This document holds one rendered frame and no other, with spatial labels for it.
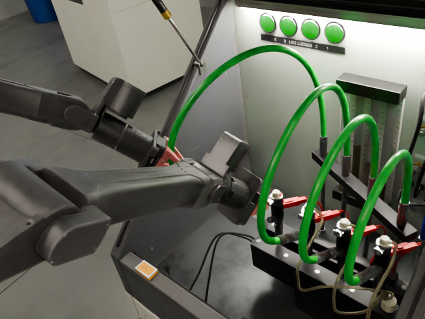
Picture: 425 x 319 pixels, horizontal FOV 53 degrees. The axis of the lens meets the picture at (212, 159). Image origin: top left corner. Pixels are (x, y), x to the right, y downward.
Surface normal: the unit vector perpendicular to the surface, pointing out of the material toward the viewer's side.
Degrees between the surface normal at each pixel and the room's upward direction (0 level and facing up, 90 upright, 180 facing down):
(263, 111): 90
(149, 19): 90
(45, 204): 21
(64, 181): 52
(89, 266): 0
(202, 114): 90
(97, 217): 43
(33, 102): 64
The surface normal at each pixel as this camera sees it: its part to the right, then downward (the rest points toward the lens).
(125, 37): 0.63, 0.39
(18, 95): 0.29, 0.18
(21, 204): 0.00, -0.51
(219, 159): -0.27, -0.14
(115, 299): -0.14, -0.79
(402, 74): -0.66, 0.52
